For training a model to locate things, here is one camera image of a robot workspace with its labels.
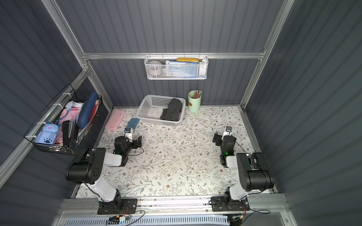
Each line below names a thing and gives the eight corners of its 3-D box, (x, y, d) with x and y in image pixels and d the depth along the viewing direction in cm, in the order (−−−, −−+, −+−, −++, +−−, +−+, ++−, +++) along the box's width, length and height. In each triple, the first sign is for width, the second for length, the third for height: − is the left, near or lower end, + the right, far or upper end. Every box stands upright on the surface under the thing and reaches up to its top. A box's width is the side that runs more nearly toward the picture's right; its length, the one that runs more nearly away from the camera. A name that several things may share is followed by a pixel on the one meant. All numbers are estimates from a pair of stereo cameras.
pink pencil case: (107, 130, 109) (105, 127, 106) (114, 112, 121) (113, 109, 118) (118, 130, 109) (117, 127, 106) (125, 111, 121) (124, 109, 118)
